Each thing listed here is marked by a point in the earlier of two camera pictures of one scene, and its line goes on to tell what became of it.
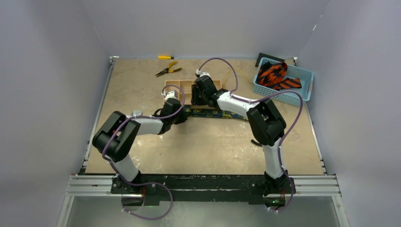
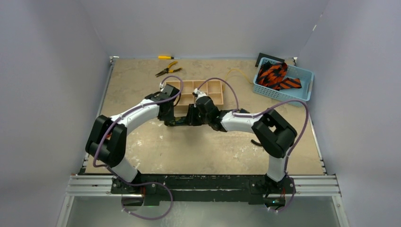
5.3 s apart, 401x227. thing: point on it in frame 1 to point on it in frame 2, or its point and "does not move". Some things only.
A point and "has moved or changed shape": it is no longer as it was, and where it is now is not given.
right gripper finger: x=196 y=98 to x=194 y=117
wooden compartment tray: x=186 y=85 does not move
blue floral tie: x=213 y=113 has moved or changed shape
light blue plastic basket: x=306 y=78 does not move
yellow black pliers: x=168 y=70 does not move
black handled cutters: x=256 y=143 does not move
